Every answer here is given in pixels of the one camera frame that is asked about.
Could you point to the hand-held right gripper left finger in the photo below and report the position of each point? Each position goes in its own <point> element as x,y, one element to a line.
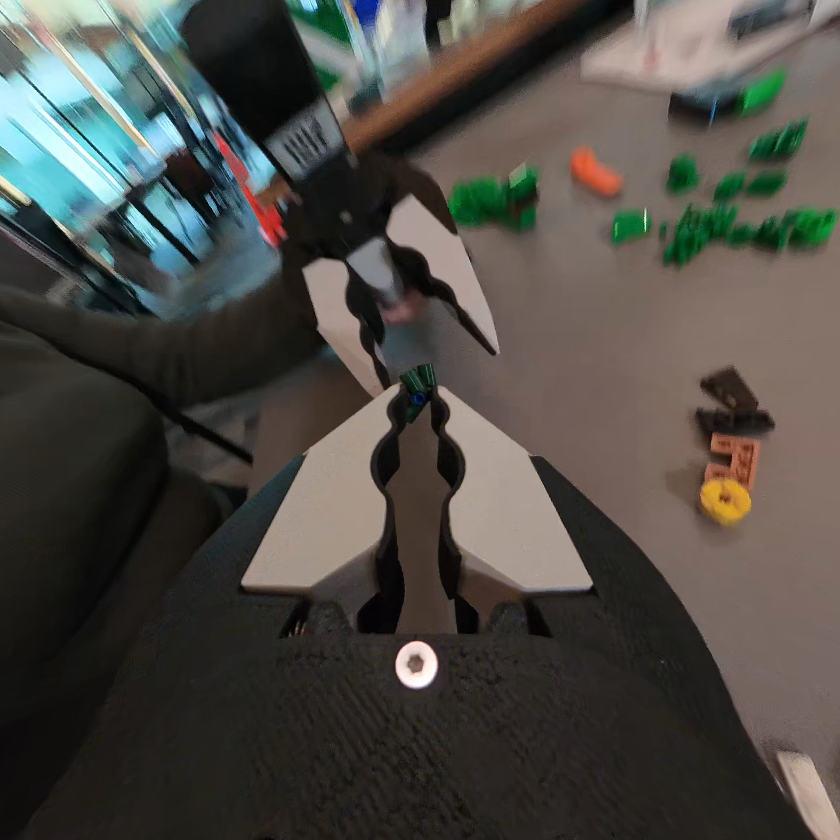
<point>295,525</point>

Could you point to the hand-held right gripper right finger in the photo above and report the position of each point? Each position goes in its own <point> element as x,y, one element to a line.
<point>525,525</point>

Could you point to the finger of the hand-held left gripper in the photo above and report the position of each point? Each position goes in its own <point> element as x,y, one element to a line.
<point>439,256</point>
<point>331,308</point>

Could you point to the dark green brick assembly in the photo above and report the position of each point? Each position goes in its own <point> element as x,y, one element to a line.
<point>417,387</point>

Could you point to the person's left forearm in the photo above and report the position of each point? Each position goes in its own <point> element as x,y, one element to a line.
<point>164,348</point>

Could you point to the grey desk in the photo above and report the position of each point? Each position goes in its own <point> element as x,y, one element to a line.
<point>590,341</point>

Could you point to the brown wooden top desk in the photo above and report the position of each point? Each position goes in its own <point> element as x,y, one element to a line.
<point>472,72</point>

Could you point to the green and brown brick build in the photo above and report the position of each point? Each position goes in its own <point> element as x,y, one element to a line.
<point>492,200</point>

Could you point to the orange brick separator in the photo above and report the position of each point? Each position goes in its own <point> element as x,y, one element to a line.
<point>594,174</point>

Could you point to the yellow round brick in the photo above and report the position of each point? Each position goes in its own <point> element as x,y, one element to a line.
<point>725,502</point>

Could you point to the terracotta corner brick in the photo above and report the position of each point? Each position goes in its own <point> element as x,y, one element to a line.
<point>738,459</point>

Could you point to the person's dark clothed torso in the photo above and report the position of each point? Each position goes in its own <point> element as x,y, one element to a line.
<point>65,558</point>

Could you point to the thick black printed box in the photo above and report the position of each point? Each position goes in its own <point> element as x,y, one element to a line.
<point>705,105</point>

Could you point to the pile of green bricks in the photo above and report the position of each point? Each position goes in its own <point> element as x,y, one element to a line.
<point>754,229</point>

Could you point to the green round brick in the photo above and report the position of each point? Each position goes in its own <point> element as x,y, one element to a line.
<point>761,92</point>

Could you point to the flat black box blue edge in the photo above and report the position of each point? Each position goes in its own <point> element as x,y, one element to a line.
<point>768,19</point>

